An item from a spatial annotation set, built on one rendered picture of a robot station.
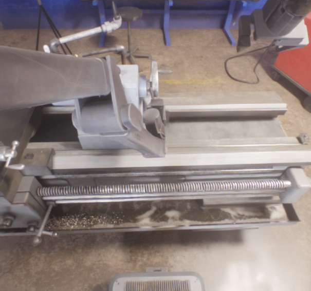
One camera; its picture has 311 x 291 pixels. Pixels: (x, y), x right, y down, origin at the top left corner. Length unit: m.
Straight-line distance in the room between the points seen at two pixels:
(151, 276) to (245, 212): 0.65
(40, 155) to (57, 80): 0.87
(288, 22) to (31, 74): 0.44
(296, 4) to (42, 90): 0.42
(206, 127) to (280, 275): 1.12
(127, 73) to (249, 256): 1.47
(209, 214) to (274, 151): 0.53
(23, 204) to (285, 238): 1.70
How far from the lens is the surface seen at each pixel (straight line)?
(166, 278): 1.46
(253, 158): 1.16
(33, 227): 1.29
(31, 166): 1.11
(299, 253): 2.03
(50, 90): 0.26
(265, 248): 1.93
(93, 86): 0.34
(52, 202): 1.28
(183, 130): 1.33
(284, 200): 1.39
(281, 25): 0.53
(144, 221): 1.38
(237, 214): 1.48
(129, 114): 0.38
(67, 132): 1.39
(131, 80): 0.93
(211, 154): 1.09
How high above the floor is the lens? 1.70
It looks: 50 degrees down
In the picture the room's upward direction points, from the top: 2 degrees clockwise
